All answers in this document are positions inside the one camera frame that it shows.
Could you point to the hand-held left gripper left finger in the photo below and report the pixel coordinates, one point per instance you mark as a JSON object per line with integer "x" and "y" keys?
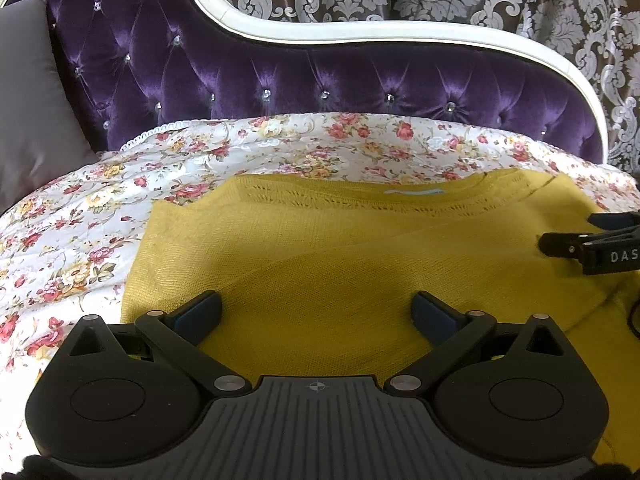
{"x": 200, "y": 312}

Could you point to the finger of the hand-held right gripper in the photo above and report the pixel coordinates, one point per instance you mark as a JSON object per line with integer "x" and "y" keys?
{"x": 562, "y": 246}
{"x": 617, "y": 221}

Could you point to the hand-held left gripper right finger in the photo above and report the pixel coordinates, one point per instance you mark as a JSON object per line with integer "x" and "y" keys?
{"x": 431, "y": 316}

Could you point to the mustard yellow knit sweater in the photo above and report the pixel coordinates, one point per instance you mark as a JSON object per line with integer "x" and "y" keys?
{"x": 325, "y": 270}

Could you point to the floral bedspread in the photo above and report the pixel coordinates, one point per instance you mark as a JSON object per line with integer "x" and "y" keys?
{"x": 75, "y": 220}

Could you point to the grey pillow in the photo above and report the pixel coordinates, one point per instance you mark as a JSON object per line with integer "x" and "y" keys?
{"x": 35, "y": 110}

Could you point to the purple tufted sofa white frame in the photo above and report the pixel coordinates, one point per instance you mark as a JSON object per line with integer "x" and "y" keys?
{"x": 210, "y": 60}

